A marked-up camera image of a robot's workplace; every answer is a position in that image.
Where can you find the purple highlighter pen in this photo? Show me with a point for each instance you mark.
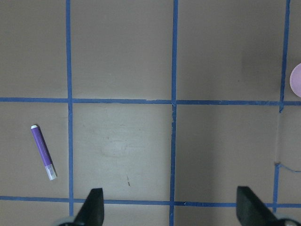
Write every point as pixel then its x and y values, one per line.
pixel 43 151

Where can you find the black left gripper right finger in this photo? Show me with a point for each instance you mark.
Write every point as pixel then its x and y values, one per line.
pixel 251 211

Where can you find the pink mesh cup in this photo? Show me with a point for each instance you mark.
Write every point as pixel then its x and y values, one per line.
pixel 295 80

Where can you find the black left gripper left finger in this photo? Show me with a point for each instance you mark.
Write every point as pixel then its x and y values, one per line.
pixel 92 211

